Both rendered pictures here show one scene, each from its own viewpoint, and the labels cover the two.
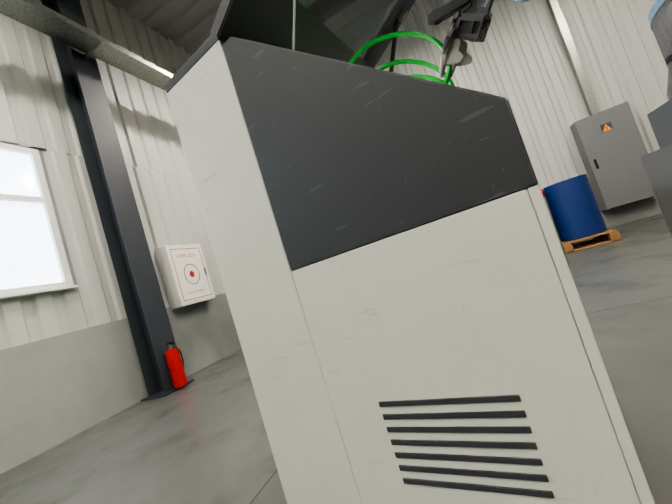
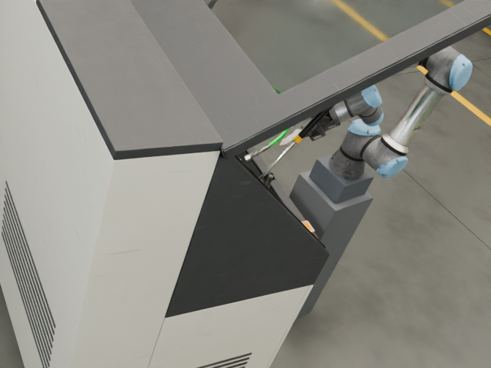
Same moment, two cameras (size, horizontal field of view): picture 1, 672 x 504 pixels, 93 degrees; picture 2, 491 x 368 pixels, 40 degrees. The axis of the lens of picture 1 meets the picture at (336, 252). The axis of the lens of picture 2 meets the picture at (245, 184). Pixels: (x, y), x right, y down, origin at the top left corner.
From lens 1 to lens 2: 2.21 m
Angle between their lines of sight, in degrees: 78
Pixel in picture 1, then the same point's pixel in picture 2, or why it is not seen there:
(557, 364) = (272, 339)
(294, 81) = (256, 212)
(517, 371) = (257, 345)
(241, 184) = (159, 263)
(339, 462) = not seen: outside the picture
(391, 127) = (285, 253)
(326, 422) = not seen: outside the picture
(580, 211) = not seen: outside the picture
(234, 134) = (180, 227)
